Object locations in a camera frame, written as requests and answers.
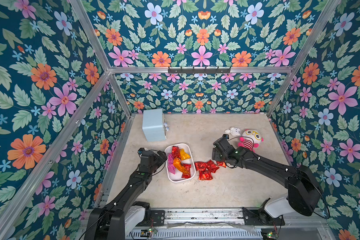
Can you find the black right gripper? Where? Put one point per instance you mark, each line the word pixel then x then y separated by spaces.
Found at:
pixel 219 151

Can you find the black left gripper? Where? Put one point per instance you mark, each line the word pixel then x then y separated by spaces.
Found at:
pixel 159 161

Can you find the red foil tea bag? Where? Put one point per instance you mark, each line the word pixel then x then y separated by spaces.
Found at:
pixel 176 152
pixel 211 166
pixel 187 174
pixel 205 176
pixel 221 164
pixel 201 166

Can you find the pink tea bag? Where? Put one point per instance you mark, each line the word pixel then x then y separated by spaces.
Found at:
pixel 171 167

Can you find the orange tea bag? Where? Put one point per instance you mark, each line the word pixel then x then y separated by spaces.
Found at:
pixel 179 165

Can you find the white plastic storage box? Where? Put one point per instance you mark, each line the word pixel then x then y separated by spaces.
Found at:
pixel 177 176

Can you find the yellow tea bag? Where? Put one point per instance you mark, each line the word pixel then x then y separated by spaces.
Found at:
pixel 183 155

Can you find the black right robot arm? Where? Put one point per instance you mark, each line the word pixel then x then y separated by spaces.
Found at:
pixel 304 190

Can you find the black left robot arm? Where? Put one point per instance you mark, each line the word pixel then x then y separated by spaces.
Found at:
pixel 108 223

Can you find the small white plush bunny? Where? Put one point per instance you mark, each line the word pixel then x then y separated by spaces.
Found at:
pixel 233 131

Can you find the pink striped plush doll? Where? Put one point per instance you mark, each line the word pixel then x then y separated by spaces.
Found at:
pixel 250 139

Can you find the light blue drawer cabinet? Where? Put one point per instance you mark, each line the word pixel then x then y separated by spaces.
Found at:
pixel 154 125

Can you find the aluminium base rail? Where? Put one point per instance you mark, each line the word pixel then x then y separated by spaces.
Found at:
pixel 230 224

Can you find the black wall hook rail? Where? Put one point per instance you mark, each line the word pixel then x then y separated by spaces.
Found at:
pixel 199 70

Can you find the aluminium corner post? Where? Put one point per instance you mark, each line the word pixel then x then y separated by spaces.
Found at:
pixel 319 26

